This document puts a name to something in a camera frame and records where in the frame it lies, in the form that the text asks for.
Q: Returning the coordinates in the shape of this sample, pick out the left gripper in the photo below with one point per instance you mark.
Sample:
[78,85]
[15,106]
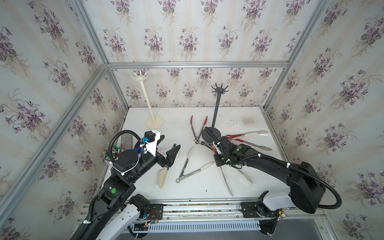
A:
[169,160]

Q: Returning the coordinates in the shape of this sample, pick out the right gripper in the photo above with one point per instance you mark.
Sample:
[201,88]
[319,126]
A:
[217,161]

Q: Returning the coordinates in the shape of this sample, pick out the red handled steel tongs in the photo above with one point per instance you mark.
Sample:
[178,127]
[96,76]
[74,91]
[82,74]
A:
[225,180]

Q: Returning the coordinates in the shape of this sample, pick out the dark grey utensil rack stand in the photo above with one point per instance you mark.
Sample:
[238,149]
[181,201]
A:
[211,133]

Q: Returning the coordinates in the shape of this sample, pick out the black steel tongs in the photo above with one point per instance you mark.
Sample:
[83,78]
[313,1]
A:
[208,145]

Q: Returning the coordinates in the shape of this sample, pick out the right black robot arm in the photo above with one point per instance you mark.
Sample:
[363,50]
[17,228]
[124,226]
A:
[305,189]

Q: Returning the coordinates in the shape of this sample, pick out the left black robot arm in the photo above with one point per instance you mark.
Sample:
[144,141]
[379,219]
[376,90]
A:
[114,207]

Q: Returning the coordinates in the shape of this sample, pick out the cream utensil rack stand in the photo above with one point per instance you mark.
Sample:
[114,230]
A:
[154,121]

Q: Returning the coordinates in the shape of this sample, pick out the white tipped tongs at right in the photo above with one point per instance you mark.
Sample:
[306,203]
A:
[259,133]

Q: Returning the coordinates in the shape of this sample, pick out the cream tipped steel tongs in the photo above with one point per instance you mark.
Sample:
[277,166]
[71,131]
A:
[184,175]

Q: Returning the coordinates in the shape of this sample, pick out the grey whiteboard eraser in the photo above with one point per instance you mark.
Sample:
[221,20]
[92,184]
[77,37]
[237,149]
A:
[126,142]

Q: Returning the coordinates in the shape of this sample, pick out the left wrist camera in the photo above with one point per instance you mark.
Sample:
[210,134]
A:
[150,141]

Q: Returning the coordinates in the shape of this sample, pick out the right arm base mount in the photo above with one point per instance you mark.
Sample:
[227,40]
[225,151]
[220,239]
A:
[259,209]

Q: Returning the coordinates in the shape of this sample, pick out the aluminium front rail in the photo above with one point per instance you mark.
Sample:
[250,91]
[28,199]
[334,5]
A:
[205,210]

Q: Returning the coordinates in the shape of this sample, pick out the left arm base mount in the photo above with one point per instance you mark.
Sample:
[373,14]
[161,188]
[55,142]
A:
[147,218]

